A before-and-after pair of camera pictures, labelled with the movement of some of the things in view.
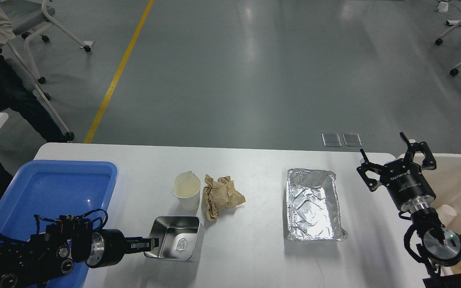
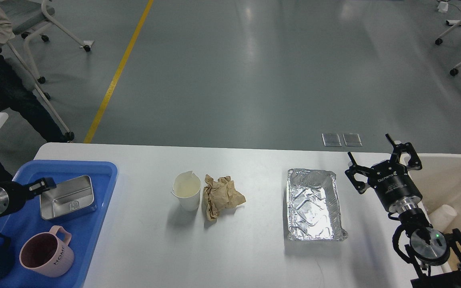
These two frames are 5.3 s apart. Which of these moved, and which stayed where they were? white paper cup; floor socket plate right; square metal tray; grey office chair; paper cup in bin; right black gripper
Moved: right black gripper; square metal tray
Stayed: floor socket plate right; grey office chair; paper cup in bin; white paper cup
